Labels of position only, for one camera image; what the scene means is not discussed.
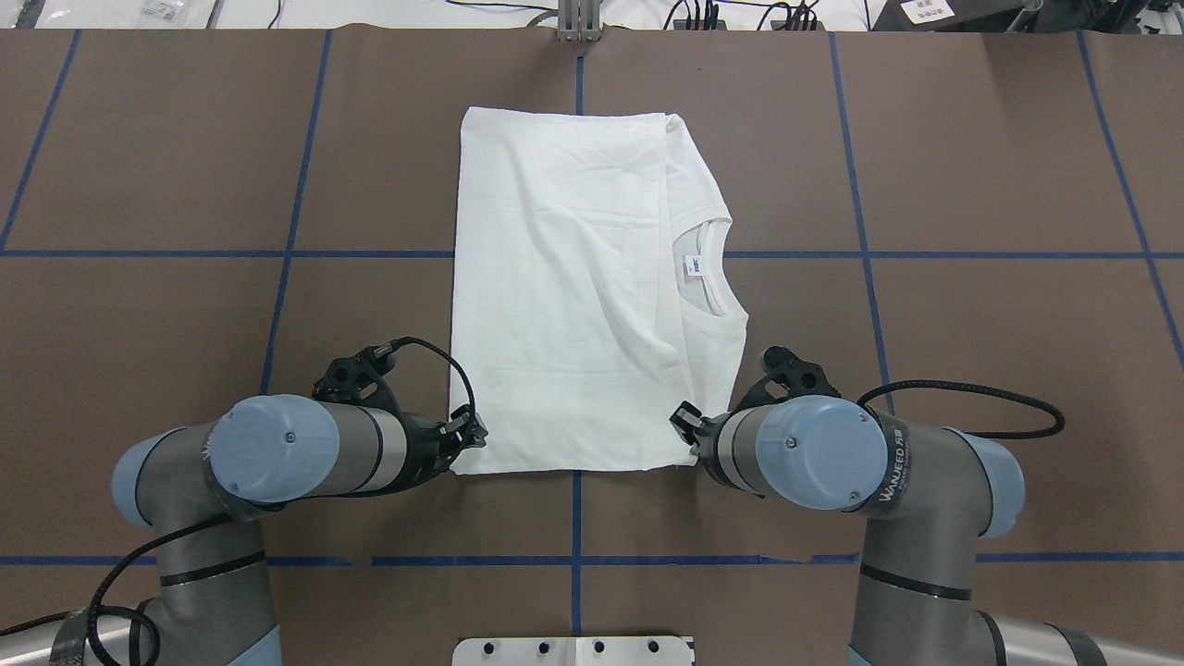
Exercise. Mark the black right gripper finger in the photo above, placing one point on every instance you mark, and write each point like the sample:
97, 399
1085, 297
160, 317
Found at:
688, 423

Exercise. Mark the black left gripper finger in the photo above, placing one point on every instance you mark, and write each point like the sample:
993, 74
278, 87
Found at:
465, 430

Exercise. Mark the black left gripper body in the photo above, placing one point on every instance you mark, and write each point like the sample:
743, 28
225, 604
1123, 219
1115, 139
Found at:
424, 448

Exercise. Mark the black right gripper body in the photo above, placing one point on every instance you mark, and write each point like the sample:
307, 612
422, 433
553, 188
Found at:
708, 433

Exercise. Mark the white long-sleeve printed shirt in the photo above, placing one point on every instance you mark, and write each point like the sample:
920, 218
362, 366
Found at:
589, 296

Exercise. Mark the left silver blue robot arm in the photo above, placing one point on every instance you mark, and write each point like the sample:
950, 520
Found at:
199, 592

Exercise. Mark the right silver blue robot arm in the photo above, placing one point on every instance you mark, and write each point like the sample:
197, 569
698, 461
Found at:
929, 495

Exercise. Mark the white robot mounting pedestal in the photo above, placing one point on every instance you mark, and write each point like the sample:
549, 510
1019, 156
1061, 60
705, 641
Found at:
576, 650

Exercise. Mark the aluminium frame post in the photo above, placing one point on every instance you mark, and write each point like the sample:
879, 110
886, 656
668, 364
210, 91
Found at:
579, 21

